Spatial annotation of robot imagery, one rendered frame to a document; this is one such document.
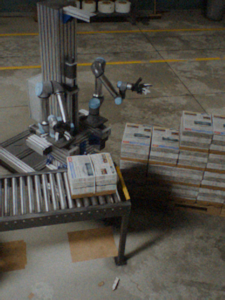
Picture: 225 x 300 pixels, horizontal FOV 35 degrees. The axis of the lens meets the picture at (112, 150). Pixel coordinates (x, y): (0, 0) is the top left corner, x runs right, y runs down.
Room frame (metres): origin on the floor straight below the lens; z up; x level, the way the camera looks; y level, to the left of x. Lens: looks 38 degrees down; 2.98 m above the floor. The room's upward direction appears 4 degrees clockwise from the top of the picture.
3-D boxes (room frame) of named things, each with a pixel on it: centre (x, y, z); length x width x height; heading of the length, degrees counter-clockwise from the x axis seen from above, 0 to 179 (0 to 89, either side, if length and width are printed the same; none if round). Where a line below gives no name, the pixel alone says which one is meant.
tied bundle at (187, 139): (3.02, -0.82, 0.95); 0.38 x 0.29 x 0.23; 174
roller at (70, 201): (2.24, 0.35, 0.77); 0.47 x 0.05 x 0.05; 15
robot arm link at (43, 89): (2.87, 0.65, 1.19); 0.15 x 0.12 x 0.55; 116
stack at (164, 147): (3.04, -0.69, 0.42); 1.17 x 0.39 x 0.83; 84
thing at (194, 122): (3.02, -0.82, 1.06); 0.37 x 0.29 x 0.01; 174
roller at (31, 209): (2.15, 0.66, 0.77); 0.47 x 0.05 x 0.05; 15
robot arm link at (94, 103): (3.33, 0.22, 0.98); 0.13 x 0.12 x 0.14; 168
